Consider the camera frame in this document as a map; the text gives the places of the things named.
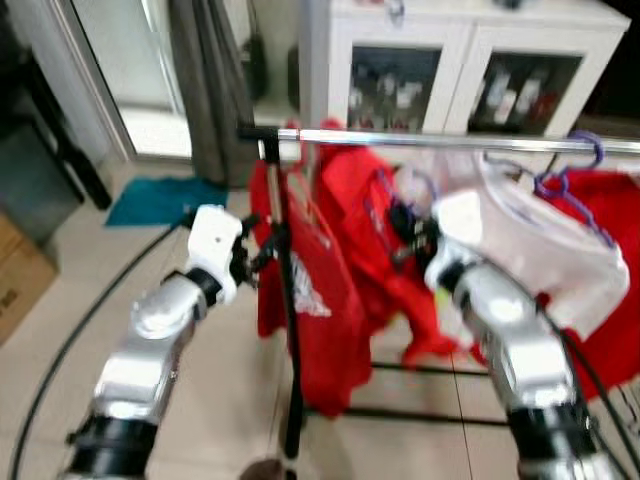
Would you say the purple plastic hanger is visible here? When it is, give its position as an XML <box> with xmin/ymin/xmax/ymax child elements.
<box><xmin>535</xmin><ymin>130</ymin><xmax>618</xmax><ymax>248</ymax></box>
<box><xmin>365</xmin><ymin>165</ymin><xmax>446</xmax><ymax>256</ymax></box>

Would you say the red collared shirt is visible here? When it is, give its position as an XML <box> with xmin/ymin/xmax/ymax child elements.
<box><xmin>316</xmin><ymin>143</ymin><xmax>473</xmax><ymax>368</ymax></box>

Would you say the teal floor mat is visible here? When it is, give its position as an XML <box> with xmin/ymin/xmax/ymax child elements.
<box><xmin>103</xmin><ymin>176</ymin><xmax>231</xmax><ymax>229</ymax></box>

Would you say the metal clothes rack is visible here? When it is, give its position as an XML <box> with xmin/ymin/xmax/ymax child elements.
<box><xmin>236</xmin><ymin>122</ymin><xmax>640</xmax><ymax>463</ymax></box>

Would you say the red shirt with white print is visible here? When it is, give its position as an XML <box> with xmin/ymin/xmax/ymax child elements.
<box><xmin>247</xmin><ymin>158</ymin><xmax>374</xmax><ymax>421</ymax></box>

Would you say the white t-shirt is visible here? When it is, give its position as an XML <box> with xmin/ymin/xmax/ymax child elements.
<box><xmin>398</xmin><ymin>148</ymin><xmax>633</xmax><ymax>343</ymax></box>

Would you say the grey curtain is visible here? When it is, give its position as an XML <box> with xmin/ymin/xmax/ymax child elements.
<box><xmin>166</xmin><ymin>0</ymin><xmax>259</xmax><ymax>188</ymax></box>

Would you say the plain red t-shirt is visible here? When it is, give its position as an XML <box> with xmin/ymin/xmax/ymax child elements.
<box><xmin>538</xmin><ymin>168</ymin><xmax>640</xmax><ymax>403</ymax></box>

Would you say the black cabinet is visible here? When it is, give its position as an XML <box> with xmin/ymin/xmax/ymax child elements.
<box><xmin>0</xmin><ymin>0</ymin><xmax>113</xmax><ymax>246</ymax></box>

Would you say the cardboard box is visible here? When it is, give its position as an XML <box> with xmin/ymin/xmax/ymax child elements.
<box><xmin>0</xmin><ymin>208</ymin><xmax>61</xmax><ymax>348</ymax></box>

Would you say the black tv unit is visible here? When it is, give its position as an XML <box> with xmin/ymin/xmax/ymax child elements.
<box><xmin>598</xmin><ymin>0</ymin><xmax>640</xmax><ymax>136</ymax></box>

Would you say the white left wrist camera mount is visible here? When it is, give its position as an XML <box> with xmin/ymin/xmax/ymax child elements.
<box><xmin>184</xmin><ymin>203</ymin><xmax>248</xmax><ymax>308</ymax></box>

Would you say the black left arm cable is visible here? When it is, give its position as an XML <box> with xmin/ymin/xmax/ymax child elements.
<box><xmin>8</xmin><ymin>222</ymin><xmax>199</xmax><ymax>480</ymax></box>

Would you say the glass door with metal frame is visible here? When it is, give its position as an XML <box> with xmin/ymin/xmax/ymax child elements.
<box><xmin>33</xmin><ymin>0</ymin><xmax>193</xmax><ymax>163</ymax></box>

